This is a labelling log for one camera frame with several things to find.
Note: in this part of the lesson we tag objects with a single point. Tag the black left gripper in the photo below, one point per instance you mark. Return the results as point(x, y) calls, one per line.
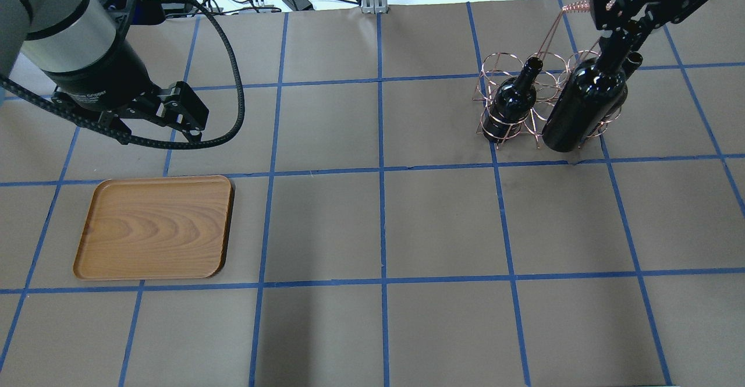
point(98, 78)

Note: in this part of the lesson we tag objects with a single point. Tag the dark wine bottle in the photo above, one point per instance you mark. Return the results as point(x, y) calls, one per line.
point(511, 104)
point(592, 89)
point(632, 62)

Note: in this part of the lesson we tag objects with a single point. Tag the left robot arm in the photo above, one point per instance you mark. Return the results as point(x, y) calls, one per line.
point(72, 58)

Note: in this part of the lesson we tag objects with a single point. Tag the wooden tray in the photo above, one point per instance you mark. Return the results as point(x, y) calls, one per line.
point(162, 228)

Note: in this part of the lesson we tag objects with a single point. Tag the black power adapter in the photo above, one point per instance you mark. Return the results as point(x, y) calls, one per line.
point(299, 5)

